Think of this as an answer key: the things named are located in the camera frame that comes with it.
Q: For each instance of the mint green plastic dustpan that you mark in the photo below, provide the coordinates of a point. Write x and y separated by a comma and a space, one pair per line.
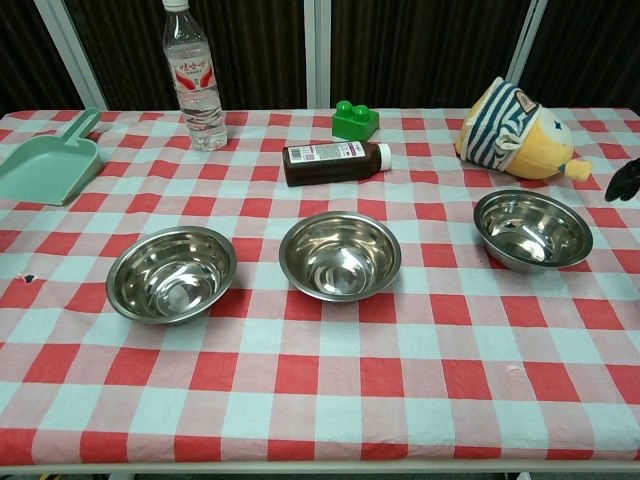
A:
45, 170

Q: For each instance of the dark brown curtain panel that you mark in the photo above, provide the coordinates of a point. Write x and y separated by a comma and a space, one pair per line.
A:
130, 50
25, 50
590, 50
425, 50

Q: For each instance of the grey aluminium frame post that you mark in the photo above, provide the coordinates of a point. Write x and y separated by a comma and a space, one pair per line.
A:
317, 50
75, 60
525, 45

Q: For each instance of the yellow plush toy striped hat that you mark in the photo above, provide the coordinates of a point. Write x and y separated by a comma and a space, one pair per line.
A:
535, 145

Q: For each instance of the brown medicine bottle white cap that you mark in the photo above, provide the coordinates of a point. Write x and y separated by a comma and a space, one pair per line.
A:
330, 167

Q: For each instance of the red white checkered tablecloth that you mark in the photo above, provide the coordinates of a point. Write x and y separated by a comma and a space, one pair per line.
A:
320, 375

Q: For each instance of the clear plastic water bottle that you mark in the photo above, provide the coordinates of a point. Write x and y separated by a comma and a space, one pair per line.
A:
197, 100

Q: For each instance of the green toy building block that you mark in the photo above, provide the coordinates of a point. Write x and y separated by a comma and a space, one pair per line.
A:
350, 127

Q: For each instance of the steel bowl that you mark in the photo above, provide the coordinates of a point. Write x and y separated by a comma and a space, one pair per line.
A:
340, 260
535, 230
170, 280

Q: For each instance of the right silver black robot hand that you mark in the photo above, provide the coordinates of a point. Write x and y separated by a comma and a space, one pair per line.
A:
622, 182

